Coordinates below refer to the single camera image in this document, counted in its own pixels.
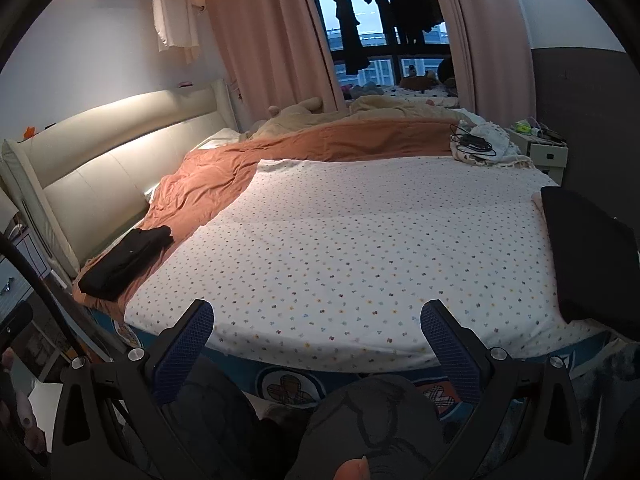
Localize window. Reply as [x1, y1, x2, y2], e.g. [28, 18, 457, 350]
[305, 0, 459, 102]

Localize white hanging shirt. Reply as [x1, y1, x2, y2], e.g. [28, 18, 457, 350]
[149, 0, 202, 66]

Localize cream leather bed headboard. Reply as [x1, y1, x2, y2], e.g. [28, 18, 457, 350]
[0, 77, 242, 282]

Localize long black hanging coat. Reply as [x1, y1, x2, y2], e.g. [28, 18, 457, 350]
[333, 0, 372, 76]

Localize beige fluffy blanket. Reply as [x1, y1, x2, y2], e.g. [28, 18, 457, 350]
[247, 97, 482, 142]

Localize stack of black folded clothes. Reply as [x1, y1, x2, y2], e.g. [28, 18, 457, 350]
[540, 186, 640, 325]

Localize orange rounded object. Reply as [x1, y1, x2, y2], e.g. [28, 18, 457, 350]
[334, 455, 372, 480]

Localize row of dark hanging clothes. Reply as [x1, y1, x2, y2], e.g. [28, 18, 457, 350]
[352, 0, 447, 47]

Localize orange blanket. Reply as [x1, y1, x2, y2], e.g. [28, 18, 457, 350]
[72, 117, 467, 322]

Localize white nightstand with handle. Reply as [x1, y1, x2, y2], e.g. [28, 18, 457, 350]
[0, 195, 52, 322]

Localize blue printed mattress cover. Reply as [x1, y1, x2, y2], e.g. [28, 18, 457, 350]
[87, 307, 621, 411]

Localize white pillow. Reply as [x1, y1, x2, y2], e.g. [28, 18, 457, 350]
[192, 127, 242, 152]

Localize pink curtain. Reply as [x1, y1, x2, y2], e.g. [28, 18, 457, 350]
[422, 0, 539, 129]
[197, 0, 347, 134]

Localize black button shirt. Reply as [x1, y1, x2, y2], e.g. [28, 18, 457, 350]
[77, 225, 174, 304]

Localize white patterned cloth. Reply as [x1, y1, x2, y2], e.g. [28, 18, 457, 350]
[449, 119, 534, 169]

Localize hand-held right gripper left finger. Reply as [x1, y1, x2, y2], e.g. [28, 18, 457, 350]
[51, 299, 216, 480]

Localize person's grey patterned pants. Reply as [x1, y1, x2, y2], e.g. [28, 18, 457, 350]
[165, 355, 447, 480]

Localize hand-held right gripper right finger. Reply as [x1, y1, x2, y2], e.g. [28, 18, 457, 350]
[421, 300, 584, 480]

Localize beige plush toy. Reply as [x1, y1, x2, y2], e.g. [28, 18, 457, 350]
[267, 97, 324, 122]

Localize black charger cables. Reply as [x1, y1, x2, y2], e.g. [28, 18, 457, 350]
[449, 123, 497, 158]

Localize white dotted bed sheet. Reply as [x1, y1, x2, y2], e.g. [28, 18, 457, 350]
[122, 157, 609, 376]

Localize small white nightstand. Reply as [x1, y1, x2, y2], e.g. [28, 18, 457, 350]
[507, 127, 572, 187]

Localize brown plush toy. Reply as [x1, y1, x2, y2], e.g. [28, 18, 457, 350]
[400, 72, 437, 93]

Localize dotted window seat cushion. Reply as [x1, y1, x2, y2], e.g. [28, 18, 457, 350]
[342, 82, 462, 109]

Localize person's left hand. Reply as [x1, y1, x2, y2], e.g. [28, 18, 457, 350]
[0, 350, 51, 458]

